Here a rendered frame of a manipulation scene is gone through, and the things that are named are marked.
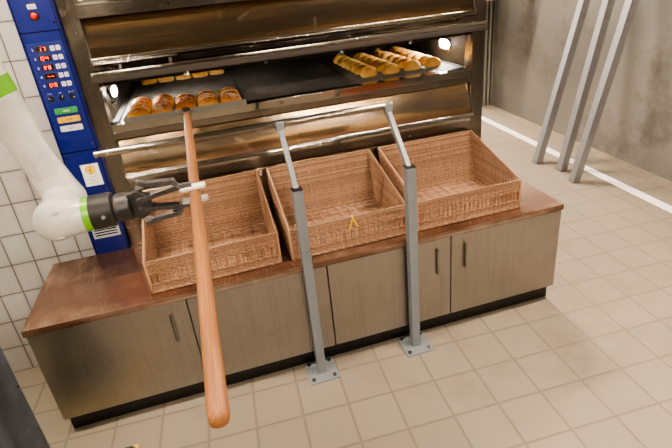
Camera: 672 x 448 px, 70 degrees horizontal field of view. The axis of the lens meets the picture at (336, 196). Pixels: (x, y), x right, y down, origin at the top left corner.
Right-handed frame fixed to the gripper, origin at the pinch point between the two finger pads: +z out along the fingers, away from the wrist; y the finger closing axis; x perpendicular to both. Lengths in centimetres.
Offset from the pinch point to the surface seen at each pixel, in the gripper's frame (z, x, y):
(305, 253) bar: 36, -42, 53
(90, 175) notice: -46, -101, 22
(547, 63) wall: 354, -290, 51
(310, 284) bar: 36, -42, 68
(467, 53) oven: 147, -104, -7
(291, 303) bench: 28, -48, 79
